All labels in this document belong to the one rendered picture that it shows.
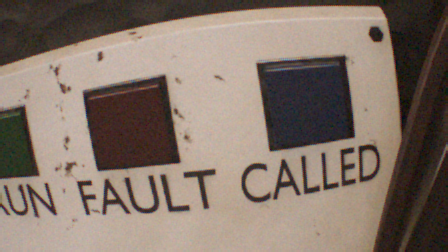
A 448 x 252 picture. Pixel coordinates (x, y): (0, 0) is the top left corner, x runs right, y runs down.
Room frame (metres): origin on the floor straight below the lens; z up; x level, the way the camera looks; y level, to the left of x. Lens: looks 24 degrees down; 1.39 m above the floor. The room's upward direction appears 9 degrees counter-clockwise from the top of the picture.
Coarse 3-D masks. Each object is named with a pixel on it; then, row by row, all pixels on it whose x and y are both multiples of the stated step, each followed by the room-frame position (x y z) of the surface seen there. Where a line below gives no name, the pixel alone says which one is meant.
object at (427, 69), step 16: (432, 48) 0.37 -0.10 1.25; (432, 64) 0.36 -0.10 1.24; (432, 80) 0.36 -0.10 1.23; (416, 96) 0.37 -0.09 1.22; (432, 96) 0.36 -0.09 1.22; (416, 112) 0.36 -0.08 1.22; (416, 128) 0.36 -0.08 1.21; (400, 144) 0.37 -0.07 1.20; (416, 144) 0.36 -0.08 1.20; (400, 160) 0.37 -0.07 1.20; (416, 160) 0.36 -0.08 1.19; (400, 176) 0.37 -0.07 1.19; (400, 192) 0.37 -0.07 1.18; (384, 208) 0.37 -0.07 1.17; (400, 208) 0.36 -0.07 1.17; (384, 224) 0.37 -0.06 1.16; (384, 240) 0.37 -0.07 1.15
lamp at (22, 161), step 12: (0, 120) 0.44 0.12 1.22; (12, 120) 0.44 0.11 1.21; (0, 132) 0.44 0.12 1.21; (12, 132) 0.44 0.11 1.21; (24, 132) 0.44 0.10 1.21; (0, 144) 0.44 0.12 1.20; (12, 144) 0.44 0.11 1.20; (24, 144) 0.44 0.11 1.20; (0, 156) 0.44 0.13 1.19; (12, 156) 0.44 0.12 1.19; (24, 156) 0.44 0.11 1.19; (0, 168) 0.44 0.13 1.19; (12, 168) 0.44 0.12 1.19; (24, 168) 0.44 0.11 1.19
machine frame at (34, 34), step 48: (0, 0) 0.47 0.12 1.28; (48, 0) 0.46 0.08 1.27; (96, 0) 0.46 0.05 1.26; (144, 0) 0.46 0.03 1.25; (192, 0) 0.46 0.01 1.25; (240, 0) 0.46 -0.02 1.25; (288, 0) 0.46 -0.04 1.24; (336, 0) 0.45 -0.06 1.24; (384, 0) 0.45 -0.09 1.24; (432, 0) 0.45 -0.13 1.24; (0, 48) 0.47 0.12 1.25; (48, 48) 0.46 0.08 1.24
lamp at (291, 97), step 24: (264, 72) 0.43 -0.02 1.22; (288, 72) 0.43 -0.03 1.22; (312, 72) 0.43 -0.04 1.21; (336, 72) 0.43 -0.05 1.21; (288, 96) 0.43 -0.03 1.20; (312, 96) 0.43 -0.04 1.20; (336, 96) 0.43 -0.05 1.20; (288, 120) 0.43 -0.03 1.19; (312, 120) 0.43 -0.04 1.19; (336, 120) 0.43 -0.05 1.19; (288, 144) 0.43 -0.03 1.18
